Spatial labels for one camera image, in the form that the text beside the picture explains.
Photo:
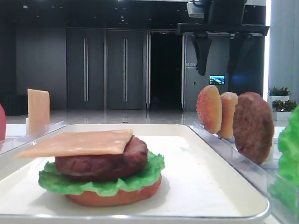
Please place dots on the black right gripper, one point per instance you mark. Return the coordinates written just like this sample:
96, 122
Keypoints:
239, 45

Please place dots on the sesame top bun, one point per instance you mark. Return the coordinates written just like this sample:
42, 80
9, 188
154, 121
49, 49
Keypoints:
209, 108

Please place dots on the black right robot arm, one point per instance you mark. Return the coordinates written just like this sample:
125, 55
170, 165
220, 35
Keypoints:
223, 17

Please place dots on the upright brown meat patty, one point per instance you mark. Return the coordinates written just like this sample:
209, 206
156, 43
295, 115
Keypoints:
253, 127

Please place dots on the brown meat patty on burger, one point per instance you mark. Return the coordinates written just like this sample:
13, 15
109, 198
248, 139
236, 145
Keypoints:
97, 168

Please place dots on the flat orange cheese slice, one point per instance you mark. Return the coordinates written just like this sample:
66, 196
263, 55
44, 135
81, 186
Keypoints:
81, 143

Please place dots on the loose green lettuce leaf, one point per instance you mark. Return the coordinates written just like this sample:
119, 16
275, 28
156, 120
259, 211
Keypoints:
288, 151

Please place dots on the upright orange cheese slice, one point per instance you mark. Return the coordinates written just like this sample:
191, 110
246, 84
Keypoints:
38, 111

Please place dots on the green lettuce on burger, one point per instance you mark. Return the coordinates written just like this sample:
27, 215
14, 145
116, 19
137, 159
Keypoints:
53, 181

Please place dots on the red tomato slice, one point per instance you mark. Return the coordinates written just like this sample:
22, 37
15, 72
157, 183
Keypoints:
3, 124

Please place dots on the upright bun half right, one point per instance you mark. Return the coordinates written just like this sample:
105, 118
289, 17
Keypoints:
229, 101

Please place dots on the potted plants in planter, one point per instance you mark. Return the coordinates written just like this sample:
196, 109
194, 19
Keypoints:
279, 100

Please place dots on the dark double doors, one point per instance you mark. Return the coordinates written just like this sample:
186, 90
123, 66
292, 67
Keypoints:
105, 69

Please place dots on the bun bottom under burger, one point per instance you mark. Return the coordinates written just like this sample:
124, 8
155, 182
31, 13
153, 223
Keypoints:
91, 199

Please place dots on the small wall screen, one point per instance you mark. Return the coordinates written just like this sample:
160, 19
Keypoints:
217, 80

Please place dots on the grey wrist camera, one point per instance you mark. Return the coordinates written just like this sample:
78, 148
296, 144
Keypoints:
198, 8

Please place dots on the clear right long rail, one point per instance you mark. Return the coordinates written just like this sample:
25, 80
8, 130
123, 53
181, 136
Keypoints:
260, 176

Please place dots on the clear long rail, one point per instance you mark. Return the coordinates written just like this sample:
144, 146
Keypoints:
260, 176
17, 135

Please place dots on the clear left long rail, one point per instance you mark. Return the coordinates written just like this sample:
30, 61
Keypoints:
17, 135

